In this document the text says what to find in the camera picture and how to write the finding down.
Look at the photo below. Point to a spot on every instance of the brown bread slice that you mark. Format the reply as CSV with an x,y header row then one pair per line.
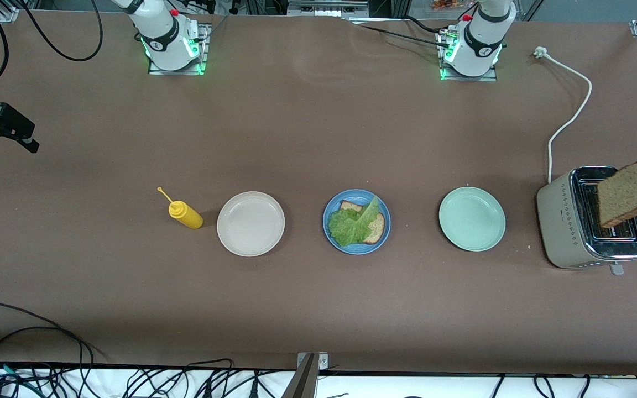
x,y
377,229
622,196

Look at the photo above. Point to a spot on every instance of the yellow mustard squeeze bottle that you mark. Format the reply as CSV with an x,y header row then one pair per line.
x,y
187,216

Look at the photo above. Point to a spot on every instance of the green lettuce leaf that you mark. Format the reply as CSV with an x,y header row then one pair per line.
x,y
349,226

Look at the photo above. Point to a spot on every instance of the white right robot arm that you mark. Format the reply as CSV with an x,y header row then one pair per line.
x,y
161,38

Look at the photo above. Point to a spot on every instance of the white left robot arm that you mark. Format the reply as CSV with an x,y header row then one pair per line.
x,y
481,47

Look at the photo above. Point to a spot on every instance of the light green plate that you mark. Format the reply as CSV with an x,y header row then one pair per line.
x,y
471,219

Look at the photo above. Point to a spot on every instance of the beige plate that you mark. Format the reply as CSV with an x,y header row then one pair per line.
x,y
250,224

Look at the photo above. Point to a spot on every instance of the blue plate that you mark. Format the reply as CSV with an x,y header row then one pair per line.
x,y
360,250

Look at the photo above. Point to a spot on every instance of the beige and chrome toaster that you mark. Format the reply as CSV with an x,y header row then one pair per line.
x,y
559,221

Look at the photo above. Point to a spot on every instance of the orange packaged item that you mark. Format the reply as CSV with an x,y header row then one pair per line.
x,y
448,4

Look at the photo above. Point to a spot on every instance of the grey metal box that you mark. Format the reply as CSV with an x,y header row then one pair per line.
x,y
324,8

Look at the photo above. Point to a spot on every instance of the aluminium table bracket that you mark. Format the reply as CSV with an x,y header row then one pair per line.
x,y
304,381

